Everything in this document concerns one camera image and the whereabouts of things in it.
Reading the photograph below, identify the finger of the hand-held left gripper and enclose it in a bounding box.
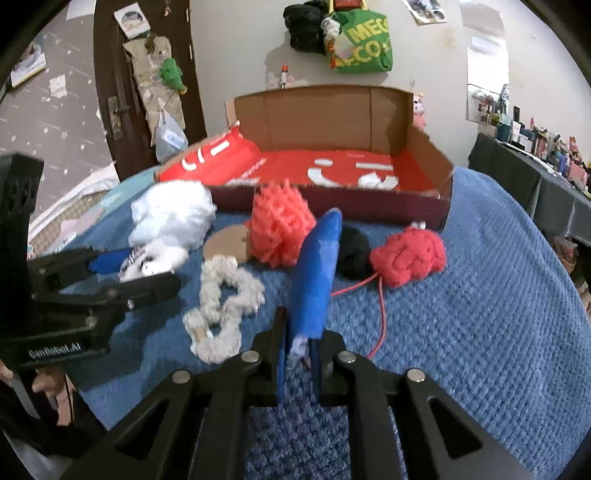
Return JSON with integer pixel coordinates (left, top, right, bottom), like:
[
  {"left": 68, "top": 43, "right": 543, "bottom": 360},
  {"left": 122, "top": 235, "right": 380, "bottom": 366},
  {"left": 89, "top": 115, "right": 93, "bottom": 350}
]
[
  {"left": 33, "top": 272, "right": 182, "bottom": 326},
  {"left": 28, "top": 246, "right": 136, "bottom": 292}
]

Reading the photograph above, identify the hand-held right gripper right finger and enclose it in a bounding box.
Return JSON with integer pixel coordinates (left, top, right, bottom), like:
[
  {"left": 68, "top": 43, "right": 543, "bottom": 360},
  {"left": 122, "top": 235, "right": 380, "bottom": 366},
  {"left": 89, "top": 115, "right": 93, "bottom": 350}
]
[{"left": 308, "top": 330, "right": 532, "bottom": 480}]

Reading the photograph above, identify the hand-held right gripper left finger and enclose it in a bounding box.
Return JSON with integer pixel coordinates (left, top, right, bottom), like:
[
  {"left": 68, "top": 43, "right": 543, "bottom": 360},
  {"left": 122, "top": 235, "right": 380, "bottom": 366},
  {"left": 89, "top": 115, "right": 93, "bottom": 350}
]
[{"left": 60, "top": 305, "right": 291, "bottom": 480}]

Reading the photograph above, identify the white plush toy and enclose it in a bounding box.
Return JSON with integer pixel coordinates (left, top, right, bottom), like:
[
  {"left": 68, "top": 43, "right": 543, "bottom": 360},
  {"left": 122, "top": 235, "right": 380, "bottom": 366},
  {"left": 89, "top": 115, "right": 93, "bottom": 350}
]
[{"left": 119, "top": 244, "right": 190, "bottom": 282}]

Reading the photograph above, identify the white braided rope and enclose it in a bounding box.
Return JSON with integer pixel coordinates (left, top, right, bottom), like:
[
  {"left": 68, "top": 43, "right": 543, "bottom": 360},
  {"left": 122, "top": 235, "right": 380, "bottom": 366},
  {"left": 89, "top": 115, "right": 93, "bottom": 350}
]
[{"left": 182, "top": 256, "right": 266, "bottom": 366}]

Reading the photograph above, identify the white plastic bag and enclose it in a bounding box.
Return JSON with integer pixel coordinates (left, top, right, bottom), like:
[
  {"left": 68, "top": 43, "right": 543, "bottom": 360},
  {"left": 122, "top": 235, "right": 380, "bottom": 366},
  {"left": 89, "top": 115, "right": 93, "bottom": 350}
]
[{"left": 128, "top": 181, "right": 218, "bottom": 250}]

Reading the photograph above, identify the brown round pad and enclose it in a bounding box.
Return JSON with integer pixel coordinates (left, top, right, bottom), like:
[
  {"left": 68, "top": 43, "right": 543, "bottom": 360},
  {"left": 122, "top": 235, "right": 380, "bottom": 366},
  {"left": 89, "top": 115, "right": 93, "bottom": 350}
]
[{"left": 203, "top": 224, "right": 254, "bottom": 260}]

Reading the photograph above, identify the blue cloth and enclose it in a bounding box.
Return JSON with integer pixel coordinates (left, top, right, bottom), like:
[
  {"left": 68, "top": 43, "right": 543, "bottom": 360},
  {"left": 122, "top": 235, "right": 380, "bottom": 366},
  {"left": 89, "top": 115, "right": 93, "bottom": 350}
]
[{"left": 277, "top": 209, "right": 343, "bottom": 370}]

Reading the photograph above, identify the black pompom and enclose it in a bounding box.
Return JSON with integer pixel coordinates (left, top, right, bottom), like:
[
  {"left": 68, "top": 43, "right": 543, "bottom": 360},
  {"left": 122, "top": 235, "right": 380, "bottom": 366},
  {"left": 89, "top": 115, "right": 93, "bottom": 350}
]
[{"left": 336, "top": 226, "right": 374, "bottom": 280}]

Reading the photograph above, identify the red yarn ball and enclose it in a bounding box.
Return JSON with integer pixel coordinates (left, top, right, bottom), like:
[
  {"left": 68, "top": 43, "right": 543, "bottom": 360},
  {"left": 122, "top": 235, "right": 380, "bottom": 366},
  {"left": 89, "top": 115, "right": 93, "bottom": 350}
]
[{"left": 330, "top": 222, "right": 448, "bottom": 361}]

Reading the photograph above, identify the coral foam net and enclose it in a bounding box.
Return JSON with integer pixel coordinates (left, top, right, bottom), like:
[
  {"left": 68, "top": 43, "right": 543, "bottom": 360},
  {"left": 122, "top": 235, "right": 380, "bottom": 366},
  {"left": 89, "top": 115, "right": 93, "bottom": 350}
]
[{"left": 245, "top": 180, "right": 317, "bottom": 269}]

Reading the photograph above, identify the cardboard box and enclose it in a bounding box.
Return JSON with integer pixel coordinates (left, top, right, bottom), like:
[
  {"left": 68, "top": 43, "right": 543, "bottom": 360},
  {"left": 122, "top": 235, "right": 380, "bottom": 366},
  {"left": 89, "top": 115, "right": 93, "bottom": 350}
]
[{"left": 154, "top": 84, "right": 455, "bottom": 232}]

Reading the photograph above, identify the person's left hand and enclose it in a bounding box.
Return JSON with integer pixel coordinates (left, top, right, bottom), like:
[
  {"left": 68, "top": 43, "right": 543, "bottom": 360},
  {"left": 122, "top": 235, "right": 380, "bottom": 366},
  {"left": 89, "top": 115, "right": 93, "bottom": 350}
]
[{"left": 0, "top": 360, "right": 70, "bottom": 411}]

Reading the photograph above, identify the pastel bed sheet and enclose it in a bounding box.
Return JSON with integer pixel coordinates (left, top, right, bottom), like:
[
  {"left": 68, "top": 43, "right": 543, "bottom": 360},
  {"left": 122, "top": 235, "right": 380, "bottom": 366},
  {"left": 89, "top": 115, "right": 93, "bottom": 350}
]
[{"left": 28, "top": 161, "right": 158, "bottom": 257}]

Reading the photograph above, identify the clear plastic bag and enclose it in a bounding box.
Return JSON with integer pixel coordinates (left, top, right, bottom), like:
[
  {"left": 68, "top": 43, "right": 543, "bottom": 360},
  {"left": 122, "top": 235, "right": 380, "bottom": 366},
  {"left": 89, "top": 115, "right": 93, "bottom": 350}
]
[{"left": 154, "top": 111, "right": 189, "bottom": 163}]

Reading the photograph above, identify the blue knitted blanket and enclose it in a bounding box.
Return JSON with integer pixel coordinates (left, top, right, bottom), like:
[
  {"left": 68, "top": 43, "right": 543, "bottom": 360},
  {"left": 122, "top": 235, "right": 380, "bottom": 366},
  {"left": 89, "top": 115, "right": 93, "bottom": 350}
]
[{"left": 60, "top": 166, "right": 591, "bottom": 480}]

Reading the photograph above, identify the leaning picture book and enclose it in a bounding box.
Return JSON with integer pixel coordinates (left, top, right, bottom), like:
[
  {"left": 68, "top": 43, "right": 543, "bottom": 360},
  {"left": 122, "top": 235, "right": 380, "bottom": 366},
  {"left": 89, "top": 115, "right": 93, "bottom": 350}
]
[{"left": 9, "top": 41, "right": 47, "bottom": 88}]

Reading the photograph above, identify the beige hanging cloth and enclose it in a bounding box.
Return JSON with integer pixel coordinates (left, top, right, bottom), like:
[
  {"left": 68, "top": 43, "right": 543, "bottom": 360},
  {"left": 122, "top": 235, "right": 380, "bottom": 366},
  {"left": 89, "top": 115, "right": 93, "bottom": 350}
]
[{"left": 122, "top": 34, "right": 185, "bottom": 132}]

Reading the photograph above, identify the red printed plastic liner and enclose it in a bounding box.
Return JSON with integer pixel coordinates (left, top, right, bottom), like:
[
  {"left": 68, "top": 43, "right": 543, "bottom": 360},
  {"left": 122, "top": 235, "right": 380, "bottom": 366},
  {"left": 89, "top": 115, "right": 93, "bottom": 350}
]
[{"left": 157, "top": 122, "right": 437, "bottom": 191}]

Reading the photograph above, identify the dark brown door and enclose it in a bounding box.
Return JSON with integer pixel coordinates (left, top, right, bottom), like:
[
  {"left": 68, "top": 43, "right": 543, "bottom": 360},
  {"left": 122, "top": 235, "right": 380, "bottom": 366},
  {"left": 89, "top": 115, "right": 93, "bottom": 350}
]
[{"left": 92, "top": 0, "right": 208, "bottom": 164}]

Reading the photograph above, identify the green plush toy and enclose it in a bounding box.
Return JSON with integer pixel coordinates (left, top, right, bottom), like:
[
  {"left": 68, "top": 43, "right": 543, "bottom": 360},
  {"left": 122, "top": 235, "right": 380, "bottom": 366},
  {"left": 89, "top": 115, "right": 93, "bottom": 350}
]
[{"left": 158, "top": 58, "right": 189, "bottom": 95}]

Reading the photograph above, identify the white paper on door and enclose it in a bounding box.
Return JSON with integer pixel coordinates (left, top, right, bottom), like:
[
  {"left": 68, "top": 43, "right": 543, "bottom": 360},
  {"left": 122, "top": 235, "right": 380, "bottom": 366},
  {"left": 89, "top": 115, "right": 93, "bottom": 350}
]
[{"left": 114, "top": 2, "right": 151, "bottom": 38}]

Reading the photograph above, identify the pink plush toy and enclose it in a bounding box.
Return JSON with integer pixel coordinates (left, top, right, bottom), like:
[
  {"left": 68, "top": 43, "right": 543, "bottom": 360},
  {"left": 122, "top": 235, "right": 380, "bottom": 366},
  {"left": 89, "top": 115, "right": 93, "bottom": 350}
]
[{"left": 412, "top": 92, "right": 428, "bottom": 130}]

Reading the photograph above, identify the dark covered table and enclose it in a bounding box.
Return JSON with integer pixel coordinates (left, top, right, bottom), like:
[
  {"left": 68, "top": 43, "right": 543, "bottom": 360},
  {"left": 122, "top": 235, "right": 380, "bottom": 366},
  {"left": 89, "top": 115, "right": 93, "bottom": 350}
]
[{"left": 467, "top": 133, "right": 591, "bottom": 241}]

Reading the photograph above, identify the black bag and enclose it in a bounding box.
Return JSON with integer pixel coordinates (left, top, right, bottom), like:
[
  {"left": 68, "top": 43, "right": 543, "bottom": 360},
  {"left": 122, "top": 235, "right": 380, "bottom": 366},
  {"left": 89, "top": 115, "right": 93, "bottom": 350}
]
[{"left": 283, "top": 0, "right": 329, "bottom": 55}]

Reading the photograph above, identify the small white plush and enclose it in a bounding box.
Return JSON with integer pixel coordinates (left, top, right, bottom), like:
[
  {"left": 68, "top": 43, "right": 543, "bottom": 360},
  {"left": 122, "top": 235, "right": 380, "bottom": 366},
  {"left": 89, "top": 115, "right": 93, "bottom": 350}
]
[{"left": 322, "top": 14, "right": 343, "bottom": 43}]

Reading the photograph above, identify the green shopping bag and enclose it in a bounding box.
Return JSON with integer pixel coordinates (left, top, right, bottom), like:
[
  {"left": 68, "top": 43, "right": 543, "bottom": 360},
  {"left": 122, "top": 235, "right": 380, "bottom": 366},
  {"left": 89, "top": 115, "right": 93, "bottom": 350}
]
[{"left": 323, "top": 9, "right": 394, "bottom": 75}]

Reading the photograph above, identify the row of small colourful items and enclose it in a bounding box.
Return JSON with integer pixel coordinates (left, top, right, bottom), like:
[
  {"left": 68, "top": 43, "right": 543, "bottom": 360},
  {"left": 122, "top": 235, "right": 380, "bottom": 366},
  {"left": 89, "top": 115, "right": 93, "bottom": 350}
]
[{"left": 475, "top": 85, "right": 591, "bottom": 199}]

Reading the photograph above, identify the metal door handle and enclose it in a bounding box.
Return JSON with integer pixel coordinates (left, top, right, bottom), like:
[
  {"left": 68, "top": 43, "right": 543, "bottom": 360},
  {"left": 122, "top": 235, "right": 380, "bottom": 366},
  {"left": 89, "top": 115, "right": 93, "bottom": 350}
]
[{"left": 107, "top": 96, "right": 132, "bottom": 139}]

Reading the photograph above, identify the wall photo sheet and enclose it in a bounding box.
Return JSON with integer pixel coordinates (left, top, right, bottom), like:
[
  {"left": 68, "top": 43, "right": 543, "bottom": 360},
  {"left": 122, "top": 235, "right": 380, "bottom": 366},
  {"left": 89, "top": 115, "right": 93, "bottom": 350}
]
[{"left": 402, "top": 0, "right": 448, "bottom": 25}]

